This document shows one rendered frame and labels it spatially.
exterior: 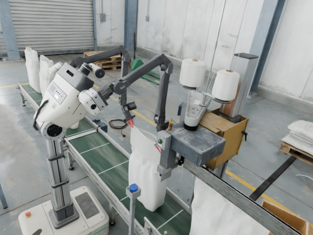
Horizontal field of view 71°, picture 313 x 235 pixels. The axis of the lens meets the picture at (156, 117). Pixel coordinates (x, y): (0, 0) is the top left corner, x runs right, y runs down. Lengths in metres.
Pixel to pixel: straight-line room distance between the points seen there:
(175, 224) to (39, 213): 1.20
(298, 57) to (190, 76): 4.97
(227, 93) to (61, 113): 1.01
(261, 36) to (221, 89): 4.80
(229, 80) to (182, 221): 1.28
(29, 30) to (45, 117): 7.07
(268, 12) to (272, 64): 1.27
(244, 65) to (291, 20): 4.89
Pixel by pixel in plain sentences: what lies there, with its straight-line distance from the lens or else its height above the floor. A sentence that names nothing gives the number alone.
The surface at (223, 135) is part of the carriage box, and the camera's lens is 1.43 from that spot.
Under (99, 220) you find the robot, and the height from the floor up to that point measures 0.26.
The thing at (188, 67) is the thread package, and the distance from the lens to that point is 1.45.
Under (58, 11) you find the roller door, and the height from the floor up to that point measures 1.41.
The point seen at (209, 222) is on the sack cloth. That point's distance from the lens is 1.53.
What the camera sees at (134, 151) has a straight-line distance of 1.96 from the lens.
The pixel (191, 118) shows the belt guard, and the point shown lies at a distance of 1.31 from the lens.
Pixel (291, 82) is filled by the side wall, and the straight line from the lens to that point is 6.36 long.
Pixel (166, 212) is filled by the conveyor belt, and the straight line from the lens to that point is 2.11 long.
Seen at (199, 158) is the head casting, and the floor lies 1.30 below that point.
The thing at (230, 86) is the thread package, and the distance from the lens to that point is 1.33.
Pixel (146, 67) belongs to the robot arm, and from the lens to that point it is 1.44.
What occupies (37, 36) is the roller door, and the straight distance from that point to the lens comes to 8.61.
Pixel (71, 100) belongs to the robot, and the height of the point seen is 1.42.
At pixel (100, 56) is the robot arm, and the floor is 1.57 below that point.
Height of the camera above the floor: 2.01
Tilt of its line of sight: 28 degrees down
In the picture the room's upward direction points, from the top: 6 degrees clockwise
